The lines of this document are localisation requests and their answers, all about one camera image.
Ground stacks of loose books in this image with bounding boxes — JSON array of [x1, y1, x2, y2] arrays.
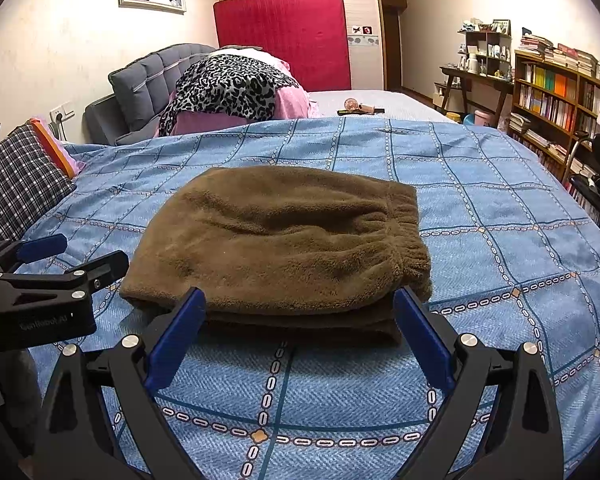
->
[[519, 34, 600, 86]]

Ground orange pillow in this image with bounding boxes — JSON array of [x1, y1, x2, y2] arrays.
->
[[30, 117, 88, 179]]

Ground brown fleece pants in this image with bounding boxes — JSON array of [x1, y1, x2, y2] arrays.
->
[[120, 165, 433, 348]]

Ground red mattress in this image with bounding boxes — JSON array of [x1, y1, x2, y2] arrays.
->
[[213, 0, 353, 92]]

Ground white bed sheet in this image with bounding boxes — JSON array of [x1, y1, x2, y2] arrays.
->
[[305, 90, 463, 123]]

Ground small wooden display shelf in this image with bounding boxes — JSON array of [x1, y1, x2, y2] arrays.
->
[[457, 17, 513, 78]]

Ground blue patterned blanket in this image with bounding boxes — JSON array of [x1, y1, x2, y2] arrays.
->
[[17, 116, 600, 480]]

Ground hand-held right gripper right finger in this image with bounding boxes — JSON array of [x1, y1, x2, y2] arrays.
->
[[392, 286, 566, 480]]

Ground wooden desk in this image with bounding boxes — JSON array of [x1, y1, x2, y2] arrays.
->
[[434, 62, 516, 126]]

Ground leopard print cloth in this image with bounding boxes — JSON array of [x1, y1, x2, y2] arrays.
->
[[157, 55, 301, 137]]

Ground wooden bookshelf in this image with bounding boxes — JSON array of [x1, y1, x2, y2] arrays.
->
[[510, 49, 600, 246]]

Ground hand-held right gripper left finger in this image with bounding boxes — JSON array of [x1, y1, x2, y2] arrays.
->
[[32, 286, 207, 480]]

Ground rows of shelved books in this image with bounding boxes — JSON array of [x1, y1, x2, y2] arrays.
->
[[512, 62, 600, 241]]

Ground pink quilt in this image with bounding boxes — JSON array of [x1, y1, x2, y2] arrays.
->
[[167, 46, 318, 137]]

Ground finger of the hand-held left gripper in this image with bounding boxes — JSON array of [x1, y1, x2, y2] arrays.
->
[[0, 251, 130, 307], [0, 233, 69, 274]]

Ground plaid pillow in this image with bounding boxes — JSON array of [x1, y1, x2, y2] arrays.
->
[[0, 122, 77, 248]]

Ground grey padded headboard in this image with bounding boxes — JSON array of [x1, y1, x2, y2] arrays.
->
[[83, 43, 218, 147]]

